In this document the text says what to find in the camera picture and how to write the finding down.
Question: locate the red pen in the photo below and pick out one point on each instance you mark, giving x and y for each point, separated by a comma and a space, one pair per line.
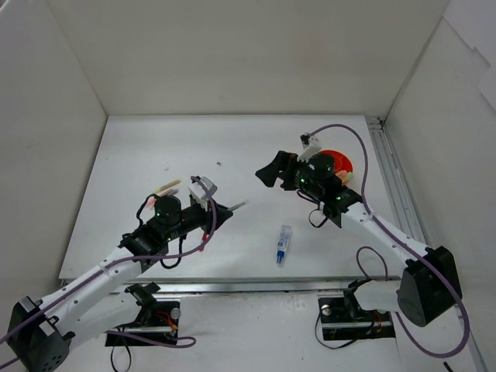
203, 240

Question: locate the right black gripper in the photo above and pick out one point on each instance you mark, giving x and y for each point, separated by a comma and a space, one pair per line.
289, 170

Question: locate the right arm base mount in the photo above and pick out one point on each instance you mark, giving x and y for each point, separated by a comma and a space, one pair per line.
337, 322

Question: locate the aluminium rail frame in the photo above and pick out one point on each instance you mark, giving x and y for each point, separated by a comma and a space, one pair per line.
246, 312

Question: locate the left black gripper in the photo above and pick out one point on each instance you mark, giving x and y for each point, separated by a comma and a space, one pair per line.
213, 214

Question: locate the grey green marker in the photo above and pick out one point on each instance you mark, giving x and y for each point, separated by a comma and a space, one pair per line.
238, 205

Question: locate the orange round container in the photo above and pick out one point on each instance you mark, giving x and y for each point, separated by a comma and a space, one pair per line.
342, 165

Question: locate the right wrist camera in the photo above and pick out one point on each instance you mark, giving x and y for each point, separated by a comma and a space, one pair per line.
311, 146

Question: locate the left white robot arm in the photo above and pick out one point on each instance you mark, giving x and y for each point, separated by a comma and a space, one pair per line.
42, 333

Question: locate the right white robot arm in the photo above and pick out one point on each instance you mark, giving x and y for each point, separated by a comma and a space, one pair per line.
428, 285

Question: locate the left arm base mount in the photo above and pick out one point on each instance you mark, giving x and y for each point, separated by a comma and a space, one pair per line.
162, 327

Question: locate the beige highlighter in holder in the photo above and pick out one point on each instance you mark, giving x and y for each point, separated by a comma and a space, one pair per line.
167, 186

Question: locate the orange highlighter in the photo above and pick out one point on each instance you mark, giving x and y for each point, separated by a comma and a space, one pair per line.
152, 202

